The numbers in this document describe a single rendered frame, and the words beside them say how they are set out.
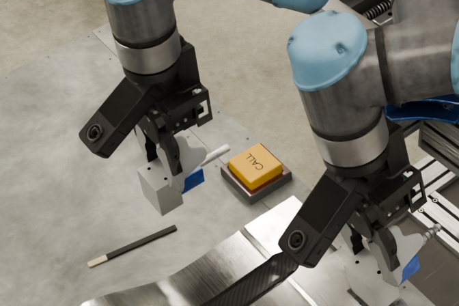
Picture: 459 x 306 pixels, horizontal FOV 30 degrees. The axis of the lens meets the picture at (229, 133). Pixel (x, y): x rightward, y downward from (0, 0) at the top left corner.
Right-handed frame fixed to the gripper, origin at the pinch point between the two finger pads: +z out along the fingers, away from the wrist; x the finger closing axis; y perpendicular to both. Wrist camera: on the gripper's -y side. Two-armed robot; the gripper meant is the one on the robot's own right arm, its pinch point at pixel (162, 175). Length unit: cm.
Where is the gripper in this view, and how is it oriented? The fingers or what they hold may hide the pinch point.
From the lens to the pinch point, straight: 115.8
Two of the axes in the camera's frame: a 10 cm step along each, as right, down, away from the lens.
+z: 1.0, 6.9, 7.2
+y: 8.1, -4.7, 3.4
